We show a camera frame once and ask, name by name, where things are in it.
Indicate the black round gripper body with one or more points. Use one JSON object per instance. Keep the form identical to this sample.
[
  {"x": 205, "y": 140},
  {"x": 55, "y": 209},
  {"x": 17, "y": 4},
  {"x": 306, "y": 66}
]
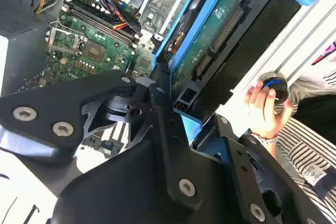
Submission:
[{"x": 118, "y": 187}]

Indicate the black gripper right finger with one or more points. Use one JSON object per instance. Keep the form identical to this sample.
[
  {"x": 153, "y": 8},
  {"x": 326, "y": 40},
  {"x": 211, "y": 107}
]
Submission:
[{"x": 237, "y": 161}]

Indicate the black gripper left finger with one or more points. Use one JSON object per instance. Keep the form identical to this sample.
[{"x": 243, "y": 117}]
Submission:
[{"x": 44, "y": 103}]

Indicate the hard disk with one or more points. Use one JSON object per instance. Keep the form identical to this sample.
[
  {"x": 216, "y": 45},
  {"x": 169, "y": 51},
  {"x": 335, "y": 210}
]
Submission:
[{"x": 210, "y": 51}]

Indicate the person's bare hand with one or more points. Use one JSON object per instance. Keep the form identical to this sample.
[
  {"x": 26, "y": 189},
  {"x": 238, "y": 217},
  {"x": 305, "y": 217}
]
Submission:
[{"x": 262, "y": 113}]

